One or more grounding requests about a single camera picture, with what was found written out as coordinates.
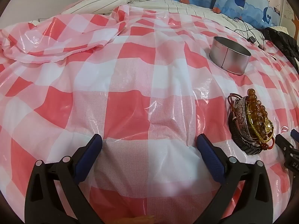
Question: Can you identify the black jacket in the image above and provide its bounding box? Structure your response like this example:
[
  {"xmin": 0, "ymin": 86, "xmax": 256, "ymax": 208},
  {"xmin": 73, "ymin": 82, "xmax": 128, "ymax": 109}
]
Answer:
[{"xmin": 264, "ymin": 27, "xmax": 299, "ymax": 69}]

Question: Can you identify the round metal tin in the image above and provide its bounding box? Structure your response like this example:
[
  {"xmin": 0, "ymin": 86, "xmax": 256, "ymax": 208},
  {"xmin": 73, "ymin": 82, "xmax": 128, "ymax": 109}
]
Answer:
[{"xmin": 209, "ymin": 36, "xmax": 251, "ymax": 75}]

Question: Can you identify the striped white bedsheet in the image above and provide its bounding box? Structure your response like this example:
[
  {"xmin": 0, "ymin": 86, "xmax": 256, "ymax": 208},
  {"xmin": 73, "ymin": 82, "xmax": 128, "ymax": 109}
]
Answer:
[{"xmin": 130, "ymin": 0, "xmax": 240, "ymax": 22}]

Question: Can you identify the engraved silver bangle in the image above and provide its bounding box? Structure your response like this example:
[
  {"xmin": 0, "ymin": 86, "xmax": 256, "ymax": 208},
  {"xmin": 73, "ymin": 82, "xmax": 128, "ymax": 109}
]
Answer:
[{"xmin": 234, "ymin": 97, "xmax": 260, "ymax": 141}]

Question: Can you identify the thin red string bracelet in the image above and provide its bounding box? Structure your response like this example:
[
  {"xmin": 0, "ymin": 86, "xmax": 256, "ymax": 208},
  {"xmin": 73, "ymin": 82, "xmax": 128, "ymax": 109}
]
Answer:
[{"xmin": 259, "ymin": 135, "xmax": 276, "ymax": 151}]

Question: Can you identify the pink checkered plastic tablecloth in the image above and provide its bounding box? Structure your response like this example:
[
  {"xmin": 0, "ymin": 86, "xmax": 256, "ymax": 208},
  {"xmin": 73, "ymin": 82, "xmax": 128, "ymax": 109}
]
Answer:
[{"xmin": 0, "ymin": 5, "xmax": 299, "ymax": 224}]

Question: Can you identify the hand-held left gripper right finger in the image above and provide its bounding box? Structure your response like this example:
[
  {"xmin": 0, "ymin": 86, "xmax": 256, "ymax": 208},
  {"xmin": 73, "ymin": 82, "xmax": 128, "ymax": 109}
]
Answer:
[{"xmin": 196, "ymin": 133, "xmax": 278, "ymax": 224}]

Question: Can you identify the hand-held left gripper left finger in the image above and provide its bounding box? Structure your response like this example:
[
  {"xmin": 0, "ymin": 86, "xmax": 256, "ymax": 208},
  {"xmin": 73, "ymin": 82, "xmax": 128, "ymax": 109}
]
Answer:
[{"xmin": 25, "ymin": 133, "xmax": 103, "ymax": 224}]

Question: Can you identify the brown cord bracelet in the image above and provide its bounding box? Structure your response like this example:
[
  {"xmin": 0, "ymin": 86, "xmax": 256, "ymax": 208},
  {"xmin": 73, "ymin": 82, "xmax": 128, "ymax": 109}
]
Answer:
[{"xmin": 228, "ymin": 93, "xmax": 248, "ymax": 122}]

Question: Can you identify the black cable with adapter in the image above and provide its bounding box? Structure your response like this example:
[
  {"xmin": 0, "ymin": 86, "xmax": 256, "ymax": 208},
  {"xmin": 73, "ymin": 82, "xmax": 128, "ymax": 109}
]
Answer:
[{"xmin": 234, "ymin": 17, "xmax": 266, "ymax": 51}]

